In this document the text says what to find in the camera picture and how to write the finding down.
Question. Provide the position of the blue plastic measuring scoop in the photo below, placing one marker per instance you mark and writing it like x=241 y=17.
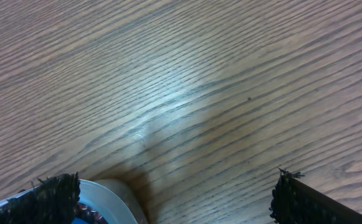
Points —
x=78 y=221

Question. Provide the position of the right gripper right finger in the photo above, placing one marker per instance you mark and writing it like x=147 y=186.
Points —
x=293 y=202

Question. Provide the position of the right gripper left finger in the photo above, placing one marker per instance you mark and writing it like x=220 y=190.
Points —
x=53 y=201

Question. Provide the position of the red beans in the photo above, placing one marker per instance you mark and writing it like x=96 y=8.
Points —
x=88 y=214

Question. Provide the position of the clear plastic container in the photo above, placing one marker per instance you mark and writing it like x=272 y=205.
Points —
x=111 y=198

